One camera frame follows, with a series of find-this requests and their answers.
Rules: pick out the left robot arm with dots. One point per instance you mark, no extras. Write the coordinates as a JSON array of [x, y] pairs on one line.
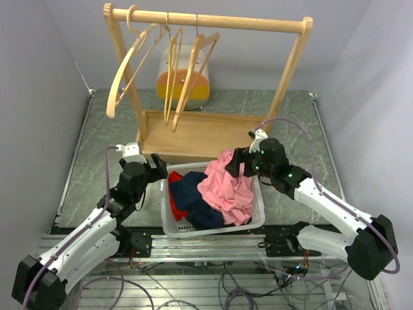
[[44, 282]]

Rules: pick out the white orange yellow drawer unit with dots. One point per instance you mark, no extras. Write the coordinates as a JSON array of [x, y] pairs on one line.
[[201, 91]]

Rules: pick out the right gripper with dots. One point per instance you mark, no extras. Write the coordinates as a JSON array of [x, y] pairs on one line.
[[239, 156]]

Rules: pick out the light wooden hanger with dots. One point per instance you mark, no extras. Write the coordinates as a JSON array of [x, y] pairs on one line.
[[124, 80]]

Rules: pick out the yellow wooden hanger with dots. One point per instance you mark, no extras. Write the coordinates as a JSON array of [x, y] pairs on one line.
[[174, 52]]

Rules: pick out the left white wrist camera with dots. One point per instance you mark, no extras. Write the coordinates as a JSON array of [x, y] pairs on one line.
[[131, 152]]

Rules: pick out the pink t shirt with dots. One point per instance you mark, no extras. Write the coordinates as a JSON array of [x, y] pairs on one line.
[[231, 196]]

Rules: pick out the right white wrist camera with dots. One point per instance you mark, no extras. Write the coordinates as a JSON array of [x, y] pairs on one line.
[[257, 136]]

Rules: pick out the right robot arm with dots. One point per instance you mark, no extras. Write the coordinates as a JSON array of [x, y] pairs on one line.
[[366, 243]]

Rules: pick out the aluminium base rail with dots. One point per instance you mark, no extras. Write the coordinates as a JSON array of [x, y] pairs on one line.
[[238, 247]]

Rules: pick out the white plastic basket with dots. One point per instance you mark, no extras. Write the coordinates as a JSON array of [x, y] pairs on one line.
[[184, 229]]

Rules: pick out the wooden hanger with pink shirt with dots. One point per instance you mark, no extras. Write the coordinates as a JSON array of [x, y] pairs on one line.
[[200, 42]]

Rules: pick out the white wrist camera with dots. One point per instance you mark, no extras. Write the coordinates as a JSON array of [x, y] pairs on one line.
[[131, 152], [257, 136]]

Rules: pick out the wooden clothes rack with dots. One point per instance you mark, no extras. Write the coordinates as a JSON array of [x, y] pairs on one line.
[[200, 136]]

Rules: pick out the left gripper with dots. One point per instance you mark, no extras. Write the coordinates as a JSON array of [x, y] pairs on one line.
[[159, 172]]

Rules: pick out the navy blue t shirt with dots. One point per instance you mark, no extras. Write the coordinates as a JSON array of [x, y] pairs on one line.
[[187, 202]]

